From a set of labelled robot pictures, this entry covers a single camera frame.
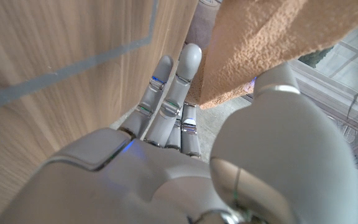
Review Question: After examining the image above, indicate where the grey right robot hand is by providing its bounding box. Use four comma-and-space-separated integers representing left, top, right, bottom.
0, 42, 358, 224

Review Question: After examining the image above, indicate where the printed window room backdrop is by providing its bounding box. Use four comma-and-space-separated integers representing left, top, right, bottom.
185, 0, 358, 178

